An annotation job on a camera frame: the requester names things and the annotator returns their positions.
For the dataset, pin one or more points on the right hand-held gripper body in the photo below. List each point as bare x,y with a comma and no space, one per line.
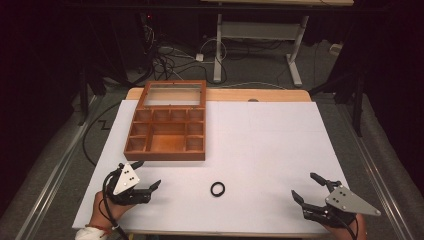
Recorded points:
346,201

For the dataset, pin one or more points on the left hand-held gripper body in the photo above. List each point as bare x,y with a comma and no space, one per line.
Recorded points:
125,180

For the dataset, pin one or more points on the person's right hand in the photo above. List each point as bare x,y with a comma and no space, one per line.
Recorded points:
350,230

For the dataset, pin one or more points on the person's left hand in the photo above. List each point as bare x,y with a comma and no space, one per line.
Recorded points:
101,210

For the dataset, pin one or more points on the wooden compartment box with lid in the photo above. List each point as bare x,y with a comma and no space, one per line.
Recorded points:
168,133

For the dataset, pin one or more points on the white table cover board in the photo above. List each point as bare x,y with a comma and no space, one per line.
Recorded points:
260,150

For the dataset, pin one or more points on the black stand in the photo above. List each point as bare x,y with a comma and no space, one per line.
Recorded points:
83,96

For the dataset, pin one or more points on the wooden table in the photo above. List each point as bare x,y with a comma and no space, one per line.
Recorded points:
266,95

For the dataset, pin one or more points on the white power adapter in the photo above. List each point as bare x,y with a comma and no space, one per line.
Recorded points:
199,57

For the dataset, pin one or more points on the metal floor rail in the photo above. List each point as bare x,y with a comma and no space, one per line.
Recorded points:
56,173
376,173

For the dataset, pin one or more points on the white metal desk frame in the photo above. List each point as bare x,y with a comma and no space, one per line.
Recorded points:
260,30

